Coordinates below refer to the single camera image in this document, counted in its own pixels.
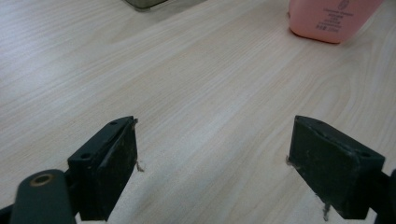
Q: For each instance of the grey-green container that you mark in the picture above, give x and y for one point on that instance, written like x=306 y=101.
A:
x=144 y=3

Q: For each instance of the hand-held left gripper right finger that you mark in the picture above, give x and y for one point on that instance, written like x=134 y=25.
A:
x=330 y=168

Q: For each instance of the pink plastic bottle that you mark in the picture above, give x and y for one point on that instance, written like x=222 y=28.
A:
x=330 y=18

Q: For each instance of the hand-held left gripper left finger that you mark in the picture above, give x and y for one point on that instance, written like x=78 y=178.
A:
x=102 y=169

